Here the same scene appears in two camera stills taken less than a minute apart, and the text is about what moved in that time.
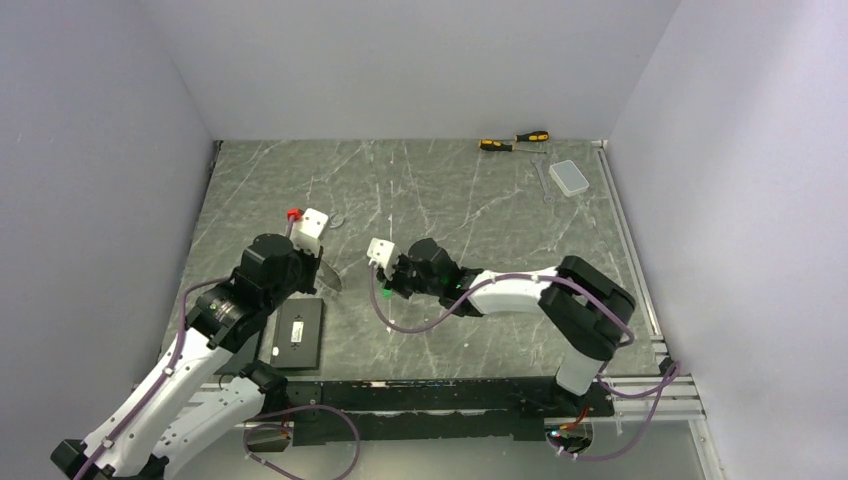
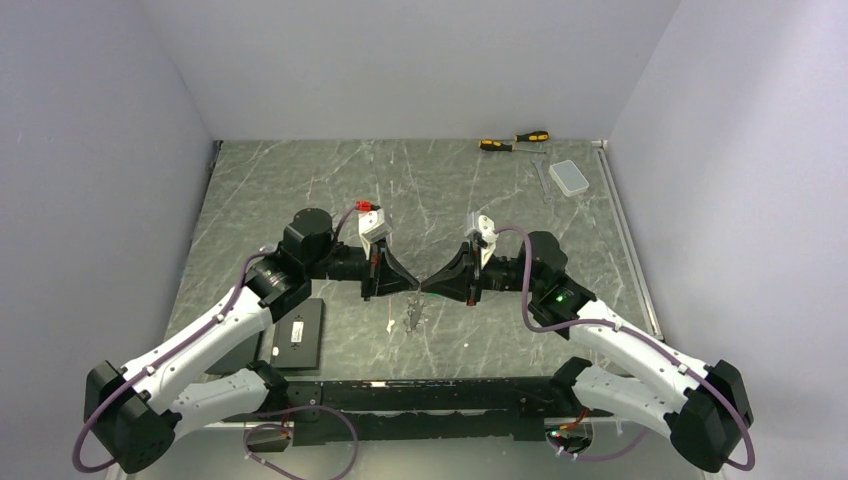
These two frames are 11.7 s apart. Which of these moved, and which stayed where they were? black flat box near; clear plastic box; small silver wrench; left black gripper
Moved: left black gripper
Stayed: clear plastic box; small silver wrench; black flat box near
